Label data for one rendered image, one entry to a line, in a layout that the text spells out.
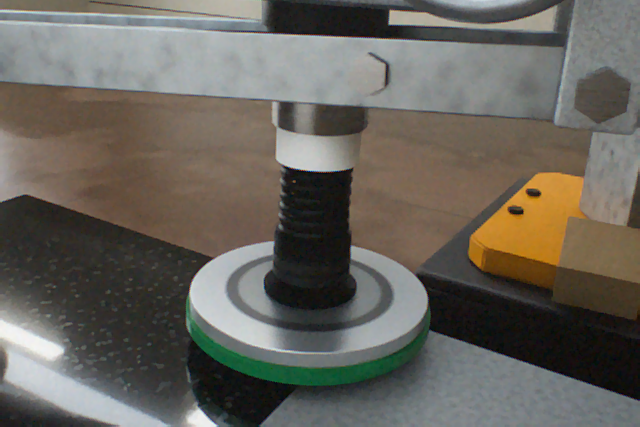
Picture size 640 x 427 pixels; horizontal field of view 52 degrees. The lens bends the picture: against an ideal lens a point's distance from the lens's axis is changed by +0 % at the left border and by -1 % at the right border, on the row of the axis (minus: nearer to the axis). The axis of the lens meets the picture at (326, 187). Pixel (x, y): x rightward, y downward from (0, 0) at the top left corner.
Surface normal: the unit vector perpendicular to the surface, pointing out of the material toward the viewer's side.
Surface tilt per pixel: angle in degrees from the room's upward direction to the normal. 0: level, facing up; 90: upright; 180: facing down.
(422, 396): 0
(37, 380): 0
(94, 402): 0
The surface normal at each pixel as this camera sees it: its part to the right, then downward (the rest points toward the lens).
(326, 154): 0.22, 0.32
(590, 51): -0.26, 0.30
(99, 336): 0.06, -0.94
